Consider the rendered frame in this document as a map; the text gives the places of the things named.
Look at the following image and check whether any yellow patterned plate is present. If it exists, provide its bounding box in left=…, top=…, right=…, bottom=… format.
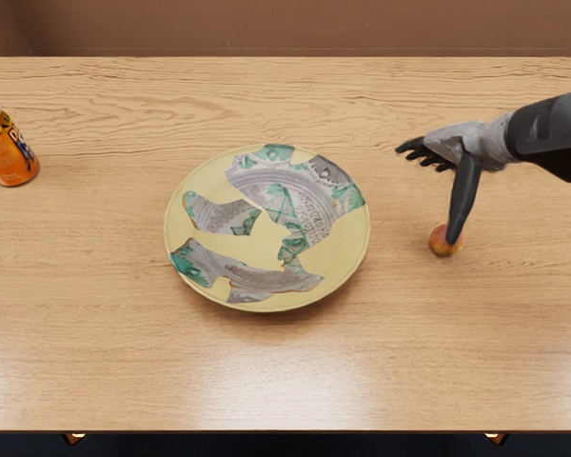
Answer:
left=164, top=143, right=372, bottom=314

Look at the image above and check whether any small red-yellow apple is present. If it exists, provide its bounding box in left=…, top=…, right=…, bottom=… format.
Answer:
left=428, top=224, right=464, bottom=259

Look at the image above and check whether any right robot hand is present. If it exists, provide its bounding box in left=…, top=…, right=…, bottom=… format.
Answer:
left=395, top=114, right=518, bottom=247

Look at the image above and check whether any orange drink can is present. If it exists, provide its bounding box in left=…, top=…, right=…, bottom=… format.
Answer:
left=0, top=101, right=41, bottom=188

